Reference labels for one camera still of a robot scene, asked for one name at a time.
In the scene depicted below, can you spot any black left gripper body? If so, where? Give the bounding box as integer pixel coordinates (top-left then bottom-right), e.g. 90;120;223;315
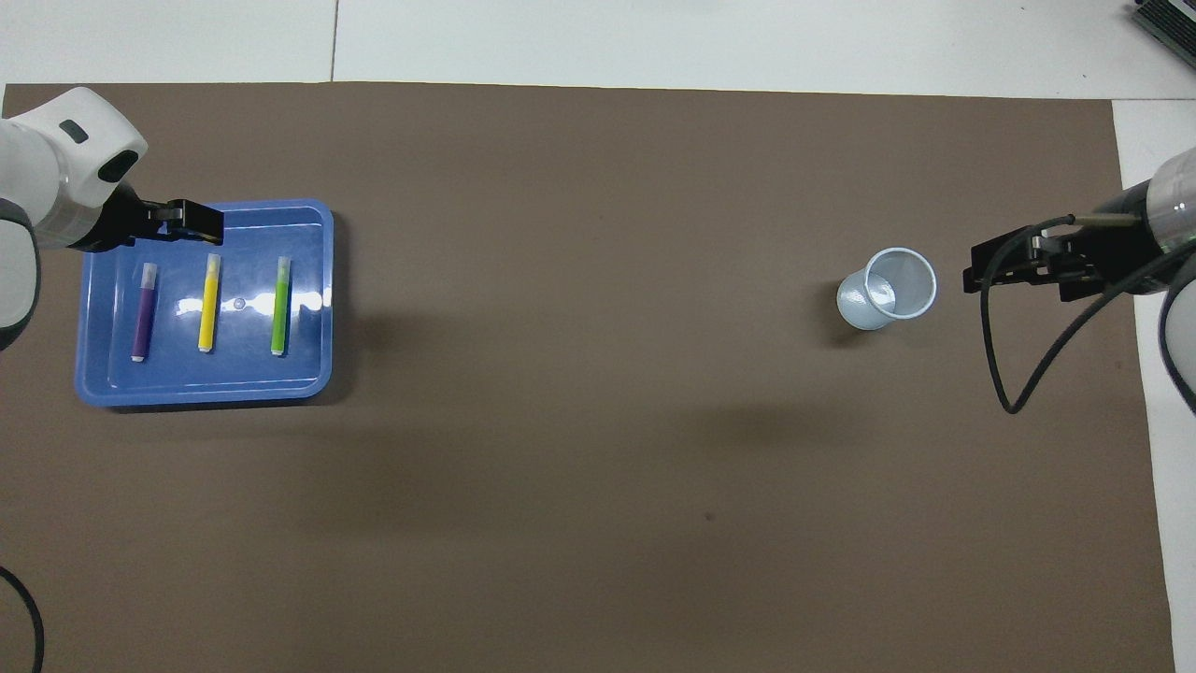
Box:
67;182;150;253

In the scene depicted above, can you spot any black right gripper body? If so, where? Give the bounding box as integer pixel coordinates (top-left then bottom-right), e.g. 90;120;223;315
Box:
1056;187;1169;302

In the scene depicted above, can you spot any yellow pen white cap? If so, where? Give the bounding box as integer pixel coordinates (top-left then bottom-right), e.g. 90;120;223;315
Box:
198;253;223;353

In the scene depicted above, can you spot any purple pen white cap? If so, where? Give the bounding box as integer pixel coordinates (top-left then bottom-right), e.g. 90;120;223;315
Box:
131;263;158;364

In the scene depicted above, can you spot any green pen white cap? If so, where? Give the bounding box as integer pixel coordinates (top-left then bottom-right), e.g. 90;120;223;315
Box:
270;255;292;357

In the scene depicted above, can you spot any blue plastic tray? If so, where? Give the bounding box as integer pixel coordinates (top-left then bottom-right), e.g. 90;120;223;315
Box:
74;198;335;410

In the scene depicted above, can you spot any translucent plastic cup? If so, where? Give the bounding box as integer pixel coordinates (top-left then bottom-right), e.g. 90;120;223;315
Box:
836;247;938;332

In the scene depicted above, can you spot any grey ribbed device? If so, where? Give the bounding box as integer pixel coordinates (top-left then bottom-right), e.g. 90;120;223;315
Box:
1129;0;1196;57

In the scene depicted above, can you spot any brown table mat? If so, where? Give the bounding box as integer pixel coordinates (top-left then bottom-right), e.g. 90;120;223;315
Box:
0;82;1176;673

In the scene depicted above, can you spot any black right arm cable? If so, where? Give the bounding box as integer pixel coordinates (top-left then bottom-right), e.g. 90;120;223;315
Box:
978;215;1196;415

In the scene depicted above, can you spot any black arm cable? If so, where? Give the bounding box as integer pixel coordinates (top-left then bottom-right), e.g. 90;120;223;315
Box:
978;215;1196;415
0;566;46;673

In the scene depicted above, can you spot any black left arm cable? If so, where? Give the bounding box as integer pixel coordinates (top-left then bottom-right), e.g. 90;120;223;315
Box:
0;566;46;673

